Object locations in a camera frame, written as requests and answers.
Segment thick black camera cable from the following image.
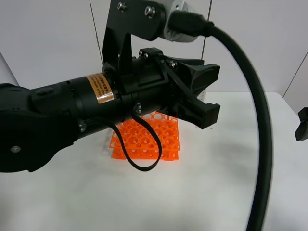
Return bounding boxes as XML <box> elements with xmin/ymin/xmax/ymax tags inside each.
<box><xmin>167</xmin><ymin>11</ymin><xmax>274</xmax><ymax>231</ymax></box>

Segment thin black cable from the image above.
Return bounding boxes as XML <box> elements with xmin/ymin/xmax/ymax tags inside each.
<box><xmin>81</xmin><ymin>105</ymin><xmax>162</xmax><ymax>172</ymax></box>

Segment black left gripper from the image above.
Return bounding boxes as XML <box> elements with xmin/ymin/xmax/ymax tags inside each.
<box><xmin>102</xmin><ymin>48</ymin><xmax>220</xmax><ymax>129</ymax></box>

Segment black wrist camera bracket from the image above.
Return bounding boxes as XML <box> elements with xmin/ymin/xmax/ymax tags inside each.
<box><xmin>102</xmin><ymin>0</ymin><xmax>166</xmax><ymax>94</ymax></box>

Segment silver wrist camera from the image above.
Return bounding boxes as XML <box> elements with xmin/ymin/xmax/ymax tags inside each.
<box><xmin>156</xmin><ymin>0</ymin><xmax>202</xmax><ymax>43</ymax></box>

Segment orange test tube rack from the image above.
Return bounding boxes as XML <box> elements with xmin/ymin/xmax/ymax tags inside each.
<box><xmin>117</xmin><ymin>112</ymin><xmax>180</xmax><ymax>161</ymax></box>

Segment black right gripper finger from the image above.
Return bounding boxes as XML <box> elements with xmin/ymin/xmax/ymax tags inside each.
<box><xmin>295</xmin><ymin>107</ymin><xmax>308</xmax><ymax>141</ymax></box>

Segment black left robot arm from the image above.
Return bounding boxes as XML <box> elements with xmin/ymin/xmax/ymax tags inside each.
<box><xmin>0</xmin><ymin>48</ymin><xmax>220</xmax><ymax>173</ymax></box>

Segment clear tube with teal cap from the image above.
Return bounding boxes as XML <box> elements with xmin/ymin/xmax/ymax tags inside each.
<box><xmin>196</xmin><ymin>70</ymin><xmax>206</xmax><ymax>102</ymax></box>

